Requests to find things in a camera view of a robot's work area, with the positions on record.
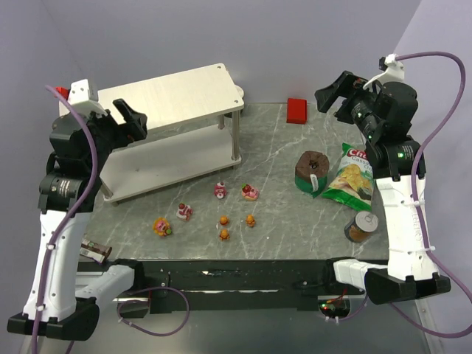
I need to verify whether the pink bear strawberry cake toy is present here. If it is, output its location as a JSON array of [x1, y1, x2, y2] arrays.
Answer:
[[176, 203, 193, 221]]

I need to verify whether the pink bear cupcake toy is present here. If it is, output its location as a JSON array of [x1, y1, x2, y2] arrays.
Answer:
[[214, 181, 226, 199]]

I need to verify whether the pink bear donut toy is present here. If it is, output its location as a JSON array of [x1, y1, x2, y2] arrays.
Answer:
[[241, 184, 260, 201]]

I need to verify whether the orange bear toy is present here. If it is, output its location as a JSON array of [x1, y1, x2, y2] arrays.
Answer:
[[219, 215, 229, 226], [219, 229, 230, 240], [246, 215, 256, 228]]

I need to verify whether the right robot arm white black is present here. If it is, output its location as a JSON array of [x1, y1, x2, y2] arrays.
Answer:
[[315, 71, 451, 305]]

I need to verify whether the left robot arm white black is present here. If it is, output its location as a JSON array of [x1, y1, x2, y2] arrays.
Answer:
[[7, 99, 148, 341]]

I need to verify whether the white two-tier shelf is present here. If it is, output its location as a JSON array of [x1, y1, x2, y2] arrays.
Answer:
[[58, 63, 246, 207]]

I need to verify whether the white round object behind shelf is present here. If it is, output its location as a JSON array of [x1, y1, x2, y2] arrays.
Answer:
[[235, 85, 244, 99]]

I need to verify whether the red block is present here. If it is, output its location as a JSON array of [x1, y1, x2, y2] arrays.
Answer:
[[286, 97, 308, 125]]

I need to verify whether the brown green wrapped roll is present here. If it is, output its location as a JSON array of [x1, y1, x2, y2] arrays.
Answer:
[[294, 150, 330, 198]]

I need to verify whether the green cassava chips bag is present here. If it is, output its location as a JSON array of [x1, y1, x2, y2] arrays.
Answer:
[[322, 143, 375, 212]]

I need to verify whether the brown snack bar wrapper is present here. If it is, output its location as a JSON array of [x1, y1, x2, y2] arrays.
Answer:
[[80, 238, 112, 264]]

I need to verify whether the brown jar with lid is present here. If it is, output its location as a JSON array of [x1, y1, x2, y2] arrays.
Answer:
[[344, 211, 378, 243]]

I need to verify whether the orange bear toy top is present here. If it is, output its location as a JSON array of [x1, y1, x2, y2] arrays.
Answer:
[[219, 215, 229, 226]]

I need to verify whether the orange bear toy bottom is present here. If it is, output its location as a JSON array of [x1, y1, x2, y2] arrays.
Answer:
[[219, 229, 230, 240]]

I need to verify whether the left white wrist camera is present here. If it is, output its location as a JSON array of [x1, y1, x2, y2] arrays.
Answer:
[[55, 79, 106, 117]]

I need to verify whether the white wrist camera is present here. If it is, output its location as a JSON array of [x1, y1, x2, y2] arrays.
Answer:
[[55, 79, 106, 117], [363, 53, 405, 91]]

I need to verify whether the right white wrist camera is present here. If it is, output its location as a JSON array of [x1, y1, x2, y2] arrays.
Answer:
[[363, 53, 405, 91]]

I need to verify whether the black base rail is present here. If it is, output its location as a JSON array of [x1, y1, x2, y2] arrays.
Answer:
[[77, 258, 392, 315]]

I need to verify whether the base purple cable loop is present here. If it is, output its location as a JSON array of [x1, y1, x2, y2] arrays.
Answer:
[[117, 286, 190, 337]]

